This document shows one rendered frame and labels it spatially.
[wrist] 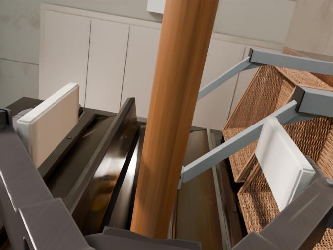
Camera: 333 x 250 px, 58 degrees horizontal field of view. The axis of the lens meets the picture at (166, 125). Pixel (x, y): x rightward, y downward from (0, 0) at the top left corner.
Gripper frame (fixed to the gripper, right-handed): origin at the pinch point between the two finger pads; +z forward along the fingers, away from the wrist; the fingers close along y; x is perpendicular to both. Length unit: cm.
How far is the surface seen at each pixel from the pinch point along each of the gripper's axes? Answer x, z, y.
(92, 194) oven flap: -55, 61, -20
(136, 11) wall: -16, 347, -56
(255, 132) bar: -14.3, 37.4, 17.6
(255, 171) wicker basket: -50, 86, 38
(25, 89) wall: -130, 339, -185
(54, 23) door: -43, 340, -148
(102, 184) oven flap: -58, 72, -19
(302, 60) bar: -5, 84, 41
